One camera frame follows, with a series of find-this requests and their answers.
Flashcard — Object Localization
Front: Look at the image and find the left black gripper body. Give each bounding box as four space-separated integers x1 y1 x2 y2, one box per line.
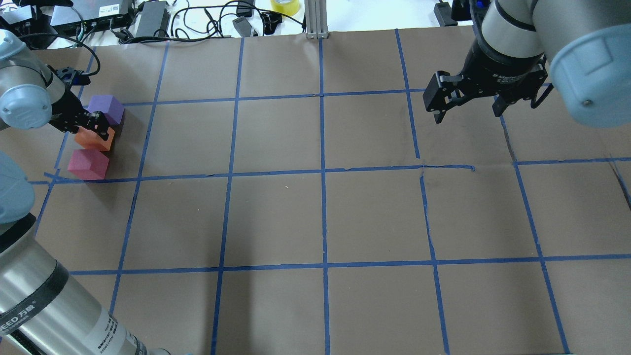
49 88 92 134

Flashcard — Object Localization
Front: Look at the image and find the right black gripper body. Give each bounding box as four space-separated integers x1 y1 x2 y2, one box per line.
460 37 548 104

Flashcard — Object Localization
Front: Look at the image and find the orange foam block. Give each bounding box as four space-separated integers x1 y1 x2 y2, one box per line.
74 127 115 151

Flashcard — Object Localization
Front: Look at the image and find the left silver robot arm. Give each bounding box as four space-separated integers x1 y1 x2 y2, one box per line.
0 29 168 355

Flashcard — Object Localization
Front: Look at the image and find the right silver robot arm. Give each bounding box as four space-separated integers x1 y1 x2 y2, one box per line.
423 0 631 128

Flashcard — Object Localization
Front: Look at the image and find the purple foam block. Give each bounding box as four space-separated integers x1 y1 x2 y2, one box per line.
88 95 125 126

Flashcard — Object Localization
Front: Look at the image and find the red foam block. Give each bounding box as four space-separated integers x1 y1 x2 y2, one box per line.
67 149 109 180

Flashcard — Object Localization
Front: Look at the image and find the black power adapter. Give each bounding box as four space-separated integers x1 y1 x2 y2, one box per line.
433 0 458 27

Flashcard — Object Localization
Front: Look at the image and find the yellow tape roll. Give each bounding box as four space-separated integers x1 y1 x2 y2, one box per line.
270 0 301 16

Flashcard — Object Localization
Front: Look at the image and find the aluminium frame post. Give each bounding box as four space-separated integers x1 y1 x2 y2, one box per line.
304 0 329 39

